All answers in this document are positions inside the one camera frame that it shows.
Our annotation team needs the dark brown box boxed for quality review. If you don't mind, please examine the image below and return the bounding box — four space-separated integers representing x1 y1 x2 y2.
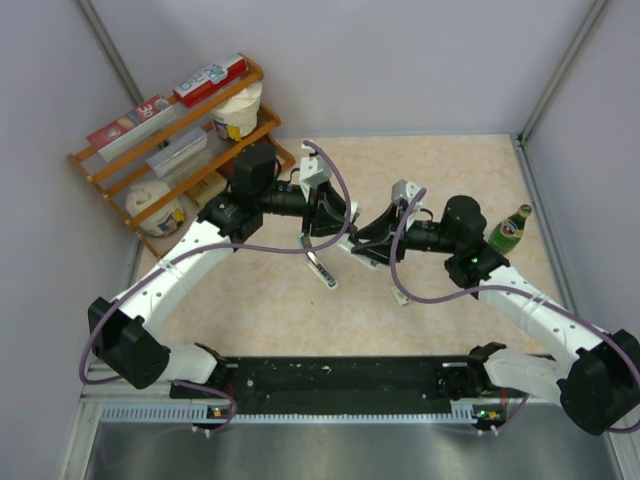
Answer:
214 150 241 179

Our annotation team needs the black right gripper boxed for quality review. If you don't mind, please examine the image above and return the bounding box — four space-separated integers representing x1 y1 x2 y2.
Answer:
352 203 459 266

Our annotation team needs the brown cardboard box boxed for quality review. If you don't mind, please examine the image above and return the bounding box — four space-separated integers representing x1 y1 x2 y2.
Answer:
186 171 227 208

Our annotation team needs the silver foil box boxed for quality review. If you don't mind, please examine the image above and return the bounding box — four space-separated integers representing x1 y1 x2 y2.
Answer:
146 127 208 177

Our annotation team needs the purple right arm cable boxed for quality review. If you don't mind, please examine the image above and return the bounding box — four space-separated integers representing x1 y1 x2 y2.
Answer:
389 188 640 434

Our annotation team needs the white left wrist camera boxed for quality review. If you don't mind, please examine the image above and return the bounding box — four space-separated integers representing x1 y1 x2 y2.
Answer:
299 140 332 189

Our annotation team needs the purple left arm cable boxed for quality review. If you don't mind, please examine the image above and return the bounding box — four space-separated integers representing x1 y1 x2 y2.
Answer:
79 139 351 434

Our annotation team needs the orange wooden shelf rack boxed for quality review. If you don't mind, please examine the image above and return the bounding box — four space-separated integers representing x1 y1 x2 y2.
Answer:
69 54 295 258

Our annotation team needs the green glass bottle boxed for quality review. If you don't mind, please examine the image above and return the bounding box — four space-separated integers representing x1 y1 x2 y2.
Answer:
488 204 533 256

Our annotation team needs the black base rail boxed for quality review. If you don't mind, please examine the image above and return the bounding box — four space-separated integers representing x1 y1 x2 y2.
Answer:
169 354 531 416

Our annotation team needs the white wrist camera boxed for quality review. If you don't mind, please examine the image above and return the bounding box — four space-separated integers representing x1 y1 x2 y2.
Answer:
391 179 420 206
299 140 332 189

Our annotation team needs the red white wrap box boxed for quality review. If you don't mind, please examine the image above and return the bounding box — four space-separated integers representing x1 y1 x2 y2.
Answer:
86 95 178 162

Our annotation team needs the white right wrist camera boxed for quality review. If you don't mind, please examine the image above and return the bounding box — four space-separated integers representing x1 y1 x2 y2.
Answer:
391 179 420 206

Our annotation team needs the white staple box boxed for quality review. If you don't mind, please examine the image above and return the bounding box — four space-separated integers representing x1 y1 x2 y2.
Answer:
337 201 380 270

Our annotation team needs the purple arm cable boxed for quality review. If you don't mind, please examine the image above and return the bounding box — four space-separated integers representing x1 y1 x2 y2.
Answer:
389 188 640 434
79 139 351 434

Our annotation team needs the red white foil box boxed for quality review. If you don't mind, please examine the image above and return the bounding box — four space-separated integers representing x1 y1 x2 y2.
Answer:
173 53 248 108

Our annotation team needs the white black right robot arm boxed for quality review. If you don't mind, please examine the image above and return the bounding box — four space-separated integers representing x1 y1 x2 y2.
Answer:
352 194 639 435

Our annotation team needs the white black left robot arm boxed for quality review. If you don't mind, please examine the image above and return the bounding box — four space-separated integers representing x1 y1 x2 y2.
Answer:
79 140 357 397

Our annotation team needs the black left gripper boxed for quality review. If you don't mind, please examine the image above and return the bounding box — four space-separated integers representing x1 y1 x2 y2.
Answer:
256 181 357 237

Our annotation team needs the grey slotted cable duct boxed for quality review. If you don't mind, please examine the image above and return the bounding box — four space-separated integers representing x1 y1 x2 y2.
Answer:
99 398 506 425

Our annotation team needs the small white red packet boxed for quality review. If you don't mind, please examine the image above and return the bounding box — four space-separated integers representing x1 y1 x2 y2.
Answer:
391 286 411 306

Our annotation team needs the light blue stapler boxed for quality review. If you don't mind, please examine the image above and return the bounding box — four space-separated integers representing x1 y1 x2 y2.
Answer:
298 232 338 290

